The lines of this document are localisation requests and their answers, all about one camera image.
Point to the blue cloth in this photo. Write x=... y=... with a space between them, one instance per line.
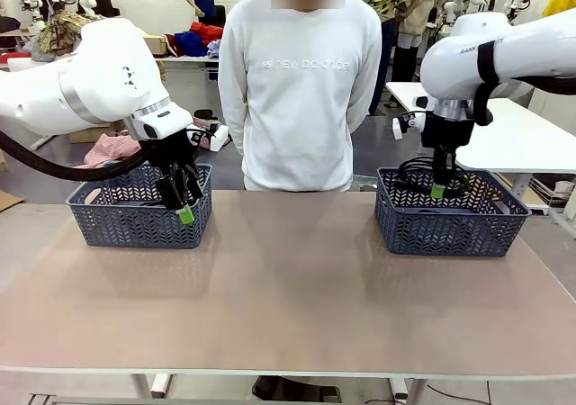
x=191 y=42

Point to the white table leg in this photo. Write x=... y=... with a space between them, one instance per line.
x=405 y=387
x=150 y=382

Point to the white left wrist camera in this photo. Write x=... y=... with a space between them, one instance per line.
x=219 y=138

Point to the blue-grey plastic lattice basket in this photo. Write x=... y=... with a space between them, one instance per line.
x=126 y=229
x=450 y=238

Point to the white clothes table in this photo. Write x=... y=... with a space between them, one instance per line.
x=189 y=59

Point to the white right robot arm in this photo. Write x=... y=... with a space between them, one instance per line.
x=450 y=63

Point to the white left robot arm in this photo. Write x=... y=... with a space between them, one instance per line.
x=99 y=63

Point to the person in beige shirt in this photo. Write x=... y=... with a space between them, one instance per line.
x=423 y=0

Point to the white side table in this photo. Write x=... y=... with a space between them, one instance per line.
x=517 y=144

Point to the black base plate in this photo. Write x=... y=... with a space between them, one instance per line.
x=292 y=389

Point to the plaid clothes heap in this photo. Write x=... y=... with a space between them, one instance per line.
x=204 y=114

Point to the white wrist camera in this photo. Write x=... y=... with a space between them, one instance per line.
x=397 y=128
x=219 y=138

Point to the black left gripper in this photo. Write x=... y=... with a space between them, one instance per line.
x=173 y=148

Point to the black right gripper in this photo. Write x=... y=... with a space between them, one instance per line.
x=447 y=130

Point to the patterned clothes pile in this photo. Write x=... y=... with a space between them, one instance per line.
x=58 y=31

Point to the light blue shirt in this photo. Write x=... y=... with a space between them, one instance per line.
x=215 y=49

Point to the person in white sweatshirt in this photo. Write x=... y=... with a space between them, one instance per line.
x=297 y=108

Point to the red checkered cloth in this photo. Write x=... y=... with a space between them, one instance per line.
x=112 y=146

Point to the brown cardboard box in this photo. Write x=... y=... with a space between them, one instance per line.
x=157 y=45

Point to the black chair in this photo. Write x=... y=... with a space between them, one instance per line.
x=219 y=13

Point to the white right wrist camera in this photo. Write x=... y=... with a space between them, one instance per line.
x=397 y=128

